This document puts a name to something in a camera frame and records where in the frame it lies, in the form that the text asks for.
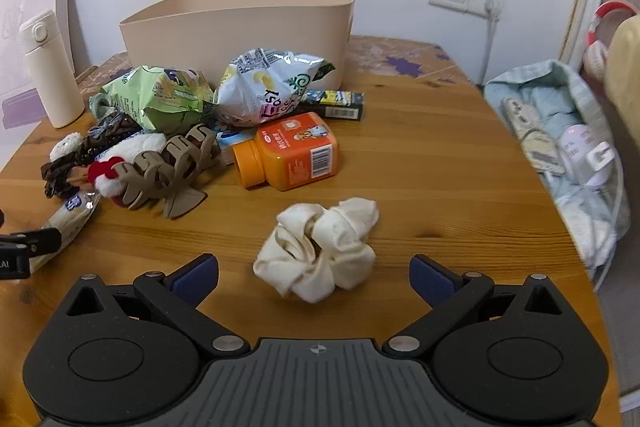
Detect beige hair claw clip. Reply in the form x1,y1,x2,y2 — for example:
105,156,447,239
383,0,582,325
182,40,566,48
111,124,221,220

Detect black cartoon print box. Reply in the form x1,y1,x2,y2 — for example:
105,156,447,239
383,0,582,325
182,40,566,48
295,89,365,122

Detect white plug with cable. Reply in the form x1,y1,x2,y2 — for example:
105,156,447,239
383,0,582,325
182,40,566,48
481,0,503,86

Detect white fluffy hair accessory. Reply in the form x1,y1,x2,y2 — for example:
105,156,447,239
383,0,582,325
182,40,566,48
106,132,167,164

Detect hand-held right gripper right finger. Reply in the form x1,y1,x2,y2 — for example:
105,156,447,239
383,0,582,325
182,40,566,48
382,254,576,356

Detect light blue cloth bag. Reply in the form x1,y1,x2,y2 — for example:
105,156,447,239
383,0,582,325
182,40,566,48
484,59,632,294

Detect cream thermos bottle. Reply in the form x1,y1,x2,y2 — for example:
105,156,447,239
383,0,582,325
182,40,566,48
19,9,86,129

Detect white and yellow snack bag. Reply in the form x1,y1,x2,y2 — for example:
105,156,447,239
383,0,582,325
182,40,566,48
214,48,337,128

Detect white fabric scrunchie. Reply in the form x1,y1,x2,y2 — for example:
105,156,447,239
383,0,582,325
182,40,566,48
252,197,380,304

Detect orange pill bottle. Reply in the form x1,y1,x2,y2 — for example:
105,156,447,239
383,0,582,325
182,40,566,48
232,112,339,192

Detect small blue and white box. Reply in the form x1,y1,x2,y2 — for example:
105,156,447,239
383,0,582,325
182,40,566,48
215,127,259,166

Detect beige patterned case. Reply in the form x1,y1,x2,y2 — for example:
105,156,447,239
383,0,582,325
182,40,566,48
501,97,565,176

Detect white pompom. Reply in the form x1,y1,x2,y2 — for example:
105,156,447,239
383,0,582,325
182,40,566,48
49,132,83,160

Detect white charger plug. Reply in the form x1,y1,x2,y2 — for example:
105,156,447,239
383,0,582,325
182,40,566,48
585,144,617,174

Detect green knit sock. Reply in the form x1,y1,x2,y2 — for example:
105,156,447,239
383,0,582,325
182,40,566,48
89,91,119,120

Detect green snack bag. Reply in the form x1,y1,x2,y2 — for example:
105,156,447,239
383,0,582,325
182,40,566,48
95,66,219,134

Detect white snack stick packet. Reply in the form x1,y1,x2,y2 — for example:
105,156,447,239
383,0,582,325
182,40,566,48
24,189,103,279

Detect red and white headphones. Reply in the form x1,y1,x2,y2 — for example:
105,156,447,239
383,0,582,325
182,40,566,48
585,0,640,74

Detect white round device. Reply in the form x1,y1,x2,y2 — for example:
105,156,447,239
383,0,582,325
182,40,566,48
556,124,610,188

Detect beige plastic storage bin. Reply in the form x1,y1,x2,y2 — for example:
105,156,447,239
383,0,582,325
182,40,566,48
118,0,357,92

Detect brown scrunchie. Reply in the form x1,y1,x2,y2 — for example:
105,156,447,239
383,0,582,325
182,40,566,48
42,151,93,200

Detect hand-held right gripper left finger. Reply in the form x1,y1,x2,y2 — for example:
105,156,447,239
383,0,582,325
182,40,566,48
62,254,252,356

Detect yellow cloth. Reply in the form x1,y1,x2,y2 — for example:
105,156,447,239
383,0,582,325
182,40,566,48
602,17,640,168

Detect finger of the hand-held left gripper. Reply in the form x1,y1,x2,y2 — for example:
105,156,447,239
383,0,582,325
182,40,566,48
0,228,62,259

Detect dark plaid hair bow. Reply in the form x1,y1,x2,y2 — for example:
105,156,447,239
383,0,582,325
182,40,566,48
81,113,147,158

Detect red and white plush clip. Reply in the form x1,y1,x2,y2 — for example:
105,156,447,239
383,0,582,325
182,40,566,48
87,157,127,198

